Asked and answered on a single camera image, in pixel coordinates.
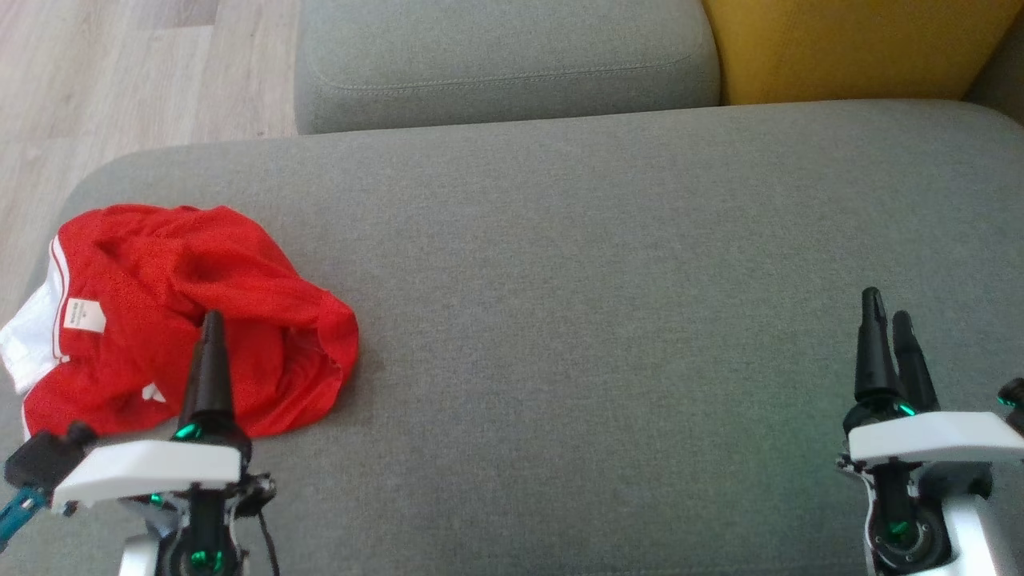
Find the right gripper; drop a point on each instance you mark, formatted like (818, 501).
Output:
(928, 436)

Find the grey sofa seat cushion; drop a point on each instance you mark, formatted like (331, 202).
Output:
(496, 56)

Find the red shorts with white stripes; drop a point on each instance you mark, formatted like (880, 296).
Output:
(312, 352)

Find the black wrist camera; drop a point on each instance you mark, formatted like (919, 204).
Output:
(44, 460)
(1014, 396)

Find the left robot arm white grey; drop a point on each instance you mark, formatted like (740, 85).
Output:
(138, 560)

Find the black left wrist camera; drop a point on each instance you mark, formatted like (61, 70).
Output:
(44, 460)

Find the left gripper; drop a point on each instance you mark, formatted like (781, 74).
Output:
(144, 472)

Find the red sleeveless jersey top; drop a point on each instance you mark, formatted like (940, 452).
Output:
(120, 264)

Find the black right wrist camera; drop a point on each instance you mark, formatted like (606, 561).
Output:
(1014, 396)

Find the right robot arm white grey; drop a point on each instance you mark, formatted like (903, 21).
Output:
(972, 536)

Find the large yellow sofa back cushion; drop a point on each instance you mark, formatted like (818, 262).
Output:
(848, 44)

